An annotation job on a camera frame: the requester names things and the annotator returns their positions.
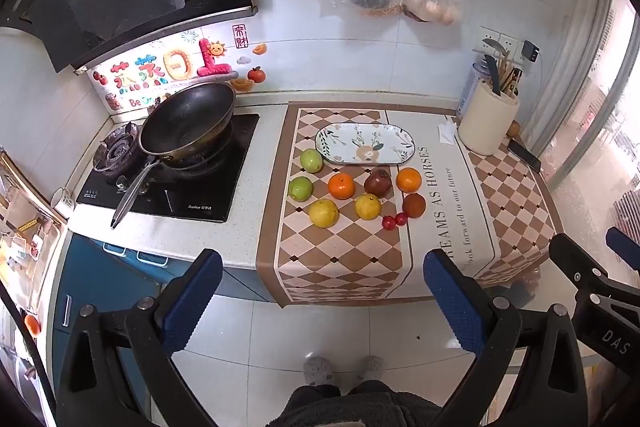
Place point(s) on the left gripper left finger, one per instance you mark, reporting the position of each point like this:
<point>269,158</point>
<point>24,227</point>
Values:
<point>94,387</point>

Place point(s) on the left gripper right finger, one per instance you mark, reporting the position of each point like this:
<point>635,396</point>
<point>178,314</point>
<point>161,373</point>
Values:
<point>550,388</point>

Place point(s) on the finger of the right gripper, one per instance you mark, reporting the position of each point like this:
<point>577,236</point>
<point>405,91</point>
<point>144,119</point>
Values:
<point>576,264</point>
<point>624,247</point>

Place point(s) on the dark orange fruit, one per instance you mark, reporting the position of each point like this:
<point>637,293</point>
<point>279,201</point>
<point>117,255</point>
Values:
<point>414,205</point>

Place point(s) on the red cherry tomato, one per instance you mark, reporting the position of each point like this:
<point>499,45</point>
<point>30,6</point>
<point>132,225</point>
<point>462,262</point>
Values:
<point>401,219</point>
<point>389,223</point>

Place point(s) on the bright orange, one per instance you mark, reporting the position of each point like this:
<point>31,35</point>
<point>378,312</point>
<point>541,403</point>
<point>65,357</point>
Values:
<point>408,180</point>

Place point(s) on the green fruit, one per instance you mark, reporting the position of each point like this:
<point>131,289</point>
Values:
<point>311,160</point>
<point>300,189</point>

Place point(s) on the yellow lemon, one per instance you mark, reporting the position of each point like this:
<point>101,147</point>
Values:
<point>323,213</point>
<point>368,206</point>

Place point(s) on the dark red pomegranate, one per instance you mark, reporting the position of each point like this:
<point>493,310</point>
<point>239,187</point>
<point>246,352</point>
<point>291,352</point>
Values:
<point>378,183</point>

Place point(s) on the orange tangerine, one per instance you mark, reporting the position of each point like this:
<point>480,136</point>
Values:
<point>341,186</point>

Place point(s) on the blue cabinet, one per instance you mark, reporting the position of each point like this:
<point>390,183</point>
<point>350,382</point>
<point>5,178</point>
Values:
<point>112,278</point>

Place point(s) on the black smartphone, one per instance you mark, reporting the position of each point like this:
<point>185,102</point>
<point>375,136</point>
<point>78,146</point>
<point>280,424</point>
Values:
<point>529,158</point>

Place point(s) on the cream utensil holder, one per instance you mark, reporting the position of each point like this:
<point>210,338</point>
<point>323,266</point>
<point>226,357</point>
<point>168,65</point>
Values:
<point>487,119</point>

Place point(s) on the person legs and slippers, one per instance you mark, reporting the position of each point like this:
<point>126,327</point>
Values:
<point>319,402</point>

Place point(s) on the white folded tissue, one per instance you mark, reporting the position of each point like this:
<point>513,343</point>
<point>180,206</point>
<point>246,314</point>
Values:
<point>447,132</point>

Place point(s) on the black wok pan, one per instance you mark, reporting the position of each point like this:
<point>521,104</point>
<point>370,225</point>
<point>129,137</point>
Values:
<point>185,133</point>

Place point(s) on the black power adapter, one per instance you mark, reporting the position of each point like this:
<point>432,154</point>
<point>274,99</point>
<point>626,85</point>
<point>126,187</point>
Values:
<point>529,51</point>

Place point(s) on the white spray can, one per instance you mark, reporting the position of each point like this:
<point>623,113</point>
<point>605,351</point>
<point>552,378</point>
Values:
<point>479,72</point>

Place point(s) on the dark green spatula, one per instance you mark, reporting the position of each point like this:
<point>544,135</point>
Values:
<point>492,67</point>

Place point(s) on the checkered brown table mat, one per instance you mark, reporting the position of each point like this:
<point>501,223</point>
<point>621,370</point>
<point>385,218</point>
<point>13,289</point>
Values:
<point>492,215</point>

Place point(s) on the oval floral ceramic plate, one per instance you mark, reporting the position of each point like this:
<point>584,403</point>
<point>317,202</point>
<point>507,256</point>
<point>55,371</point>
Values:
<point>364,144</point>

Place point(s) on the colourful wall stickers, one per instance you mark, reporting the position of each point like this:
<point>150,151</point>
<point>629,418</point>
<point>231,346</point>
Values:
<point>141,76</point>

